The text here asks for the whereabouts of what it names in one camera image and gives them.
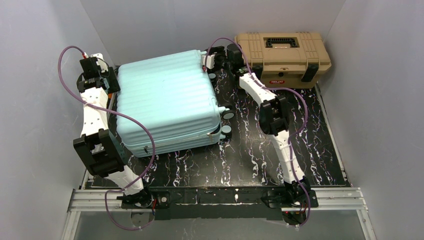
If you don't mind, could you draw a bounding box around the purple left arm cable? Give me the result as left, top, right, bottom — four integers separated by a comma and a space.
58, 45, 157, 231

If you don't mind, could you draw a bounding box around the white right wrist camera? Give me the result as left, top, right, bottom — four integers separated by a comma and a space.
201, 54, 216, 72

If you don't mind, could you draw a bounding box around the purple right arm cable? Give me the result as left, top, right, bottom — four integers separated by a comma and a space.
202, 37, 312, 229

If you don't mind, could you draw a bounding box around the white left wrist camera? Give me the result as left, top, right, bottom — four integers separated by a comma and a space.
83, 52, 109, 73

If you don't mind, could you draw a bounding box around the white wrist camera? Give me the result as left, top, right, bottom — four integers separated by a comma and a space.
201, 54, 216, 72
83, 52, 109, 73

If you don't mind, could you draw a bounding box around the light blue suitcase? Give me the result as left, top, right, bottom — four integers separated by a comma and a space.
116, 50, 222, 158

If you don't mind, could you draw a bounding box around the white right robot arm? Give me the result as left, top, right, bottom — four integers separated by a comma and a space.
202, 41, 310, 189

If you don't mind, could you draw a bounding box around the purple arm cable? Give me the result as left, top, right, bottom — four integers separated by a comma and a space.
202, 37, 312, 229
58, 45, 157, 231

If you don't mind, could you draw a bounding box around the tan plastic toolbox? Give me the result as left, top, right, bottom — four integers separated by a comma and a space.
234, 31, 332, 89

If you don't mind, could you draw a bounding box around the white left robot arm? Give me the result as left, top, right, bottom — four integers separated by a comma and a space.
73, 53, 146, 199

